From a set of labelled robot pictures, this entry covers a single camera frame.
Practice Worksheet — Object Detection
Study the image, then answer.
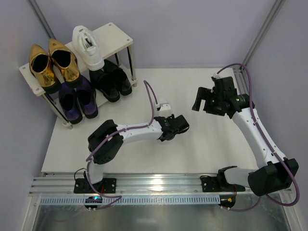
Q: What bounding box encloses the aluminium frame post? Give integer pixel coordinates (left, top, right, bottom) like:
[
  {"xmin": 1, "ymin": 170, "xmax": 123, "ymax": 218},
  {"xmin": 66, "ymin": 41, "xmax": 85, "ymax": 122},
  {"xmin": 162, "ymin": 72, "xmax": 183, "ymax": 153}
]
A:
[
  {"xmin": 27, "ymin": 0, "xmax": 56, "ymax": 39},
  {"xmin": 240, "ymin": 0, "xmax": 286, "ymax": 70}
]

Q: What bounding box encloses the gold loafer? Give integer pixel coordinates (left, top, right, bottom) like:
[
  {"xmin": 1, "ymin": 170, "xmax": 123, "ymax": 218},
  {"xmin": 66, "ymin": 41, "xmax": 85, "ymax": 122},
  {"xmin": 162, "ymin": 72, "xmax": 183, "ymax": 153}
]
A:
[
  {"xmin": 29, "ymin": 44, "xmax": 61, "ymax": 94},
  {"xmin": 49, "ymin": 38, "xmax": 82, "ymax": 89}
]

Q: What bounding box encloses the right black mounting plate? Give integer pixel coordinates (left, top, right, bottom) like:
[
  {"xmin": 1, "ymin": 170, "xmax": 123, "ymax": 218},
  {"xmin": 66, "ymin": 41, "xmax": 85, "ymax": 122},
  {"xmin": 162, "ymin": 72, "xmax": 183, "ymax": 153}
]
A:
[{"xmin": 200, "ymin": 175, "xmax": 245, "ymax": 193}]

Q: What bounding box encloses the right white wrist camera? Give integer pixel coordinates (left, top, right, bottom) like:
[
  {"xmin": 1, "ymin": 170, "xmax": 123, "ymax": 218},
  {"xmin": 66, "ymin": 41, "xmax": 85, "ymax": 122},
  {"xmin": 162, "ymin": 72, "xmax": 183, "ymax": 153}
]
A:
[{"xmin": 211, "ymin": 73, "xmax": 220, "ymax": 81}]

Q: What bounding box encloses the slotted grey cable duct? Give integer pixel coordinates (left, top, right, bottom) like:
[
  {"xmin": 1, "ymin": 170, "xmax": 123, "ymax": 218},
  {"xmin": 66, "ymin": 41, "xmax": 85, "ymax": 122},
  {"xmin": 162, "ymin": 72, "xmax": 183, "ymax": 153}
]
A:
[{"xmin": 39, "ymin": 194, "xmax": 220, "ymax": 205}]

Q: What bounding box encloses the black mounting plate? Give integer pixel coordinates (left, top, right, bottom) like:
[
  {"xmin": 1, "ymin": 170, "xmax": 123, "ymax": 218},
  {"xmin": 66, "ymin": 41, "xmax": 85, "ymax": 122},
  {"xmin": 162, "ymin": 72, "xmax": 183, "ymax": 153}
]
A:
[
  {"xmin": 200, "ymin": 175, "xmax": 245, "ymax": 193},
  {"xmin": 74, "ymin": 178, "xmax": 116, "ymax": 194}
]

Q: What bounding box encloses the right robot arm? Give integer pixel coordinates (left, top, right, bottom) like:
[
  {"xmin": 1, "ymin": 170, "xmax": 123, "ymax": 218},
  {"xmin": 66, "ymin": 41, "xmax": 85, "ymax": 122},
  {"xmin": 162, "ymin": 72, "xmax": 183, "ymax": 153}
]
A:
[{"xmin": 192, "ymin": 77, "xmax": 299, "ymax": 196}]

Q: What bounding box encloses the right aluminium frame post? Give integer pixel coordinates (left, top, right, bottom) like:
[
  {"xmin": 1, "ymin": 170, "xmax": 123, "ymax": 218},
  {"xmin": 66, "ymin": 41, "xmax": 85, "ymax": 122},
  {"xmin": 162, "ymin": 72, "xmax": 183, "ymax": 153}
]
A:
[{"xmin": 240, "ymin": 0, "xmax": 286, "ymax": 70}]

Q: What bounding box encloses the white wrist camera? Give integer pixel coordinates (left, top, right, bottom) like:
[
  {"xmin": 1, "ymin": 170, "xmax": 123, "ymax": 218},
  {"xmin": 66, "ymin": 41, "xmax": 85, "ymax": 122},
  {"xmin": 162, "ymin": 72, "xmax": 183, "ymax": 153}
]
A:
[
  {"xmin": 154, "ymin": 98, "xmax": 172, "ymax": 117},
  {"xmin": 211, "ymin": 73, "xmax": 220, "ymax": 81}
]

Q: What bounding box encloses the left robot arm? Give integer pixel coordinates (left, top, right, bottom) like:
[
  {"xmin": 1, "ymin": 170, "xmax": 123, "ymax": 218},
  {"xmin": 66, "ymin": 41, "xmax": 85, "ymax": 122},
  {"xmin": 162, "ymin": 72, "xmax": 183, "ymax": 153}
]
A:
[{"xmin": 85, "ymin": 115, "xmax": 190, "ymax": 185}]

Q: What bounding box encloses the left black controller board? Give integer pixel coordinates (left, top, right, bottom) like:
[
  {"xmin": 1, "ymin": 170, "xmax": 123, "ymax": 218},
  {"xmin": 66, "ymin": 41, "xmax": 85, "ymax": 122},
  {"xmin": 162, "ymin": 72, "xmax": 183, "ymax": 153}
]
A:
[{"xmin": 85, "ymin": 196, "xmax": 103, "ymax": 211}]

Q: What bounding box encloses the white sneaker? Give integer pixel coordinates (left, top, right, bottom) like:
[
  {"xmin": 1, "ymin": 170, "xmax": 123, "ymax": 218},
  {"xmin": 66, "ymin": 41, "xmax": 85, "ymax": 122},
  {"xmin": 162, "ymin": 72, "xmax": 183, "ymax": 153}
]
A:
[{"xmin": 72, "ymin": 26, "xmax": 104, "ymax": 71}]

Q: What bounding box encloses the black controller board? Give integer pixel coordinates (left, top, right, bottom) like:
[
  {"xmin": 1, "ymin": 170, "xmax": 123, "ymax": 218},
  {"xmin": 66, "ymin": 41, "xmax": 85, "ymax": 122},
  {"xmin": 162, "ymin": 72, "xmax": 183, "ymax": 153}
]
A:
[
  {"xmin": 218, "ymin": 196, "xmax": 236, "ymax": 209},
  {"xmin": 85, "ymin": 196, "xmax": 103, "ymax": 211}
]

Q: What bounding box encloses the white two-tier shoe shelf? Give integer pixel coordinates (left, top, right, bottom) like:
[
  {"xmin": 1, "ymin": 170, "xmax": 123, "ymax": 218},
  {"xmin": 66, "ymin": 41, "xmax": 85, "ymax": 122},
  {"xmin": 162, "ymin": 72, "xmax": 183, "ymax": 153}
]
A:
[{"xmin": 19, "ymin": 23, "xmax": 137, "ymax": 129}]

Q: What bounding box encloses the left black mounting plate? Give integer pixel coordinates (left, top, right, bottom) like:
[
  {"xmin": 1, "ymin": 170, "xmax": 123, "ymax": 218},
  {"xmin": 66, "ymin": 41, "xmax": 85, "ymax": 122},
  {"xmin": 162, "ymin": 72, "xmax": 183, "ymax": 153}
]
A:
[{"xmin": 74, "ymin": 178, "xmax": 116, "ymax": 194}]

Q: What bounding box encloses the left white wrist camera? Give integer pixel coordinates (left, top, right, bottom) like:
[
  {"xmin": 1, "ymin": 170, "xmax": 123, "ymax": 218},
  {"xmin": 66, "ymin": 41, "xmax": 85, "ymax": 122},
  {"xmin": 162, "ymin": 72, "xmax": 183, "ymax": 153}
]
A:
[{"xmin": 154, "ymin": 98, "xmax": 172, "ymax": 117}]

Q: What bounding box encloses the right black controller board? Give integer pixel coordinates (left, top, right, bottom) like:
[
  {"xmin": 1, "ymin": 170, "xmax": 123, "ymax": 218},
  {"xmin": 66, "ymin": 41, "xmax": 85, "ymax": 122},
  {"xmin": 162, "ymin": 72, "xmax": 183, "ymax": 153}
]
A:
[{"xmin": 218, "ymin": 196, "xmax": 236, "ymax": 209}]

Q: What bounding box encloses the purple loafer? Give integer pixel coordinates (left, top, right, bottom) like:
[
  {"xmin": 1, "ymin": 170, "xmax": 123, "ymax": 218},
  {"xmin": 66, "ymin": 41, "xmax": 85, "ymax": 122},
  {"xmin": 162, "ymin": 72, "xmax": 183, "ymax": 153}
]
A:
[
  {"xmin": 76, "ymin": 76, "xmax": 98, "ymax": 119},
  {"xmin": 58, "ymin": 83, "xmax": 83, "ymax": 125}
]

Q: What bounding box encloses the black loafer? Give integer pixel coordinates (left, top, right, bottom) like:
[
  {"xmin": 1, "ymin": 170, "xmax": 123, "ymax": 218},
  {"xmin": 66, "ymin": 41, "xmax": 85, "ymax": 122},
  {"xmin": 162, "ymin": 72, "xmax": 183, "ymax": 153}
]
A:
[
  {"xmin": 103, "ymin": 60, "xmax": 132, "ymax": 96},
  {"xmin": 89, "ymin": 69, "xmax": 120, "ymax": 103}
]

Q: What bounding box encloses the right aluminium floor rail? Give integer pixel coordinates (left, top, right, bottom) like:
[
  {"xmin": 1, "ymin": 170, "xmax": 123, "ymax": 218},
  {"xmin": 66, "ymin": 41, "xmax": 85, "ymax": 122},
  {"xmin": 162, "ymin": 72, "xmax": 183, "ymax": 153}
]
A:
[{"xmin": 232, "ymin": 67, "xmax": 267, "ymax": 145}]

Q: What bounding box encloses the left aluminium frame post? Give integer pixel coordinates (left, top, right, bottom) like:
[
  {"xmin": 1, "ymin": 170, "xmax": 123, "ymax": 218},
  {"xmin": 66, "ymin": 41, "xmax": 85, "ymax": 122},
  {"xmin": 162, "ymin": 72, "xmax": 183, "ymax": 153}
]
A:
[{"xmin": 27, "ymin": 0, "xmax": 56, "ymax": 39}]

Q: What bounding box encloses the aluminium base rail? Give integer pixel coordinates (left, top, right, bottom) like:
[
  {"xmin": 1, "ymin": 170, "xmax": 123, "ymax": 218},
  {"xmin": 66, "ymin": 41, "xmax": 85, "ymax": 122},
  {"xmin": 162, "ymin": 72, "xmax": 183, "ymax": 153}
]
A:
[{"xmin": 28, "ymin": 173, "xmax": 292, "ymax": 196}]

